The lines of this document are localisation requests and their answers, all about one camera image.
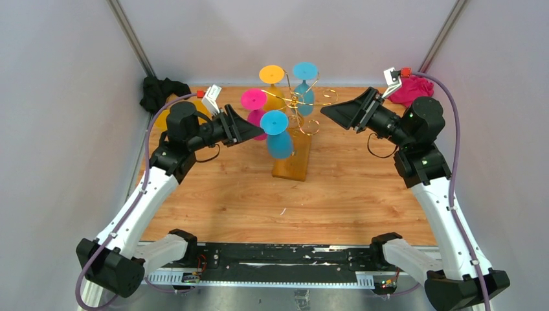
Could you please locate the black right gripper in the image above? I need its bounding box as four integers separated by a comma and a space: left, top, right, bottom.
320, 87, 413, 149

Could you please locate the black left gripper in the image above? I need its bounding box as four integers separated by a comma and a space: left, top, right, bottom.
188, 104, 264, 152

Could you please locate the pink wine glass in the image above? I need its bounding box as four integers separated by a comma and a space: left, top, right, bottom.
240, 88, 267, 127

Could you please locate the blue wine glass front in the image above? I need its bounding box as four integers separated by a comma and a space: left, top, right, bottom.
260, 110, 293, 159

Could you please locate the blue wine glass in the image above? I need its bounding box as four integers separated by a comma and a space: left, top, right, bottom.
293, 62, 319, 117
260, 110, 293, 159

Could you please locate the yellow wine glass taken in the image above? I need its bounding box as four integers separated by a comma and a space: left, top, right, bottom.
186, 99, 211, 125
154, 109, 169, 132

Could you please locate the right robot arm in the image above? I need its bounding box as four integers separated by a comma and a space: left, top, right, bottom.
321, 88, 510, 310

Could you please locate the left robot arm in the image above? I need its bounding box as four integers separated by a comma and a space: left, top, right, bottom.
76, 101, 264, 298

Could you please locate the blue wine glass rear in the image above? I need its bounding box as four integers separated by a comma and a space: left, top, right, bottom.
293, 62, 319, 117

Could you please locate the pink cloth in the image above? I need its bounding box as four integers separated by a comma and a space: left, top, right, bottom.
388, 76, 434, 108

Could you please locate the black cloth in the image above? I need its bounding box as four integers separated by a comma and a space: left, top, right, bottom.
139, 76, 191, 114

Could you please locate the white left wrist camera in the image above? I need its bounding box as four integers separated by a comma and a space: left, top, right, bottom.
201, 84, 222, 115

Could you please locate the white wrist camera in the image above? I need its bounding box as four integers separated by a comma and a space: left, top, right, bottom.
201, 84, 222, 115
382, 67, 412, 99

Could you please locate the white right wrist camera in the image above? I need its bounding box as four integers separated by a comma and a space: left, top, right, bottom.
382, 67, 412, 99

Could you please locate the gold wire wine glass rack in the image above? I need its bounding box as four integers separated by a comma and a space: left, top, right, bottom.
271, 69, 339, 182

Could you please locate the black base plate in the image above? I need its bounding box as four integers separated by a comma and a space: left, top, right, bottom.
167, 242, 396, 284

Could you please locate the aluminium front rail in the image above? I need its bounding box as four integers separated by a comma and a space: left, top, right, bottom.
77, 240, 494, 311

